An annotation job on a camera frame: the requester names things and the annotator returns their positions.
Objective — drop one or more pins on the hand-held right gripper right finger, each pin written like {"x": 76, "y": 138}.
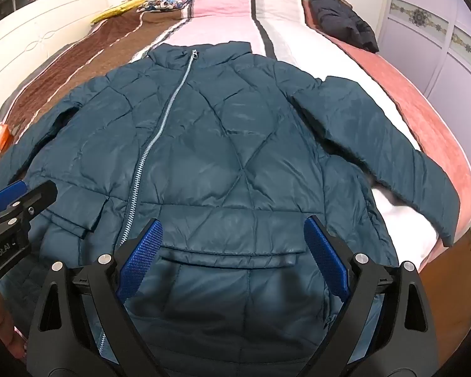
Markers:
{"x": 325, "y": 255}

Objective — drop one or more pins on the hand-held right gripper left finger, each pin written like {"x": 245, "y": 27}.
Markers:
{"x": 141, "y": 255}

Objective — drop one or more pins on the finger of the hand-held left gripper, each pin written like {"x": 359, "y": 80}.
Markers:
{"x": 39, "y": 196}
{"x": 6, "y": 193}

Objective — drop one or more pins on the teal puffer jacket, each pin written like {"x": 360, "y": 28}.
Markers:
{"x": 219, "y": 145}

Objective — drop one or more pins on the person's left hand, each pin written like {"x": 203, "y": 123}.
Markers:
{"x": 2, "y": 318}

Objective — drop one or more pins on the grey bed sheet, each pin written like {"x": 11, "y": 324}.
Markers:
{"x": 19, "y": 90}

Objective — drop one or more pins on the white bed headboard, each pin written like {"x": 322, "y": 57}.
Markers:
{"x": 31, "y": 35}

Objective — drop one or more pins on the yellow pillow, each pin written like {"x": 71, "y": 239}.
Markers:
{"x": 115, "y": 11}

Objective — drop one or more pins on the black puffer jacket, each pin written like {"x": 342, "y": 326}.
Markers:
{"x": 337, "y": 11}

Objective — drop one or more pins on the striped patchwork quilt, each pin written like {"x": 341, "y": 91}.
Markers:
{"x": 227, "y": 23}

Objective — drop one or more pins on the wardrobe with floral glass doors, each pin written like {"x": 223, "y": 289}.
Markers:
{"x": 435, "y": 27}

